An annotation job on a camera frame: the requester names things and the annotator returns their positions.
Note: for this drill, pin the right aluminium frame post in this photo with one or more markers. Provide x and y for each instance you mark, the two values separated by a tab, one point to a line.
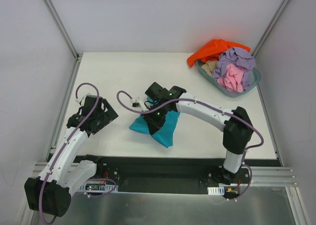
277	15

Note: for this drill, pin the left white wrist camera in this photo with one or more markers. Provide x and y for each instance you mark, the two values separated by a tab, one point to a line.
81	100

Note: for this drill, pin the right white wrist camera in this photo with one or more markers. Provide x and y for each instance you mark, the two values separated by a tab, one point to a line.
138	103

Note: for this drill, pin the orange t shirt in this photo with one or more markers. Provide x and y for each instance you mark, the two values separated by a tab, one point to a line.
212	50

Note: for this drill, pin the aluminium frame post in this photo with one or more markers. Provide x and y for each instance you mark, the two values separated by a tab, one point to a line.
60	26
277	15

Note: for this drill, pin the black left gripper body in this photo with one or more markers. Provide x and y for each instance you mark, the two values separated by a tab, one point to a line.
104	119

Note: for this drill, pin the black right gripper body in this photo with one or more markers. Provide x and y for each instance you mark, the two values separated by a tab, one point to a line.
153	123

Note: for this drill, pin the left aluminium frame post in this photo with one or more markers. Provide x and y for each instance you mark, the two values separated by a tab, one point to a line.
60	26

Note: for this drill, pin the lilac t shirt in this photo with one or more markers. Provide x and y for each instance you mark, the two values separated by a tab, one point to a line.
239	57

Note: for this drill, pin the teal t shirt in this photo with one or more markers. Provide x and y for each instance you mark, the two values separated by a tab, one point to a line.
165	135

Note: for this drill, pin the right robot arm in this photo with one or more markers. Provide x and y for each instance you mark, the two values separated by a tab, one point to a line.
234	124

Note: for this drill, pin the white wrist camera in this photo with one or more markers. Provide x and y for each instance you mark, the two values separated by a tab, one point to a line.
81	100
138	103

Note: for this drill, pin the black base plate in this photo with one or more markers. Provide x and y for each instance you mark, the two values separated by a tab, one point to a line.
159	175

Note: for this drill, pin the pink t shirt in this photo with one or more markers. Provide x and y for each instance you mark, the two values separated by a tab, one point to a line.
232	80

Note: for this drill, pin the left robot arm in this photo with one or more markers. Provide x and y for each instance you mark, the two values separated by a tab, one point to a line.
52	190

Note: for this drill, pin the left white cable duct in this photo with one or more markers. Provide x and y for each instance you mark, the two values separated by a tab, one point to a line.
97	188

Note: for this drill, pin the beige t shirt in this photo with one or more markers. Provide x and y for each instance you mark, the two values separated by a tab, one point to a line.
209	67

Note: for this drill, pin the right white cable duct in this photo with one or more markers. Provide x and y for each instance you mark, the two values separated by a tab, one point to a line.
216	191

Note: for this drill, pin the white cable duct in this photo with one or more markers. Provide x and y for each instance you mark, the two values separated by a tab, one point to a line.
216	191
97	188

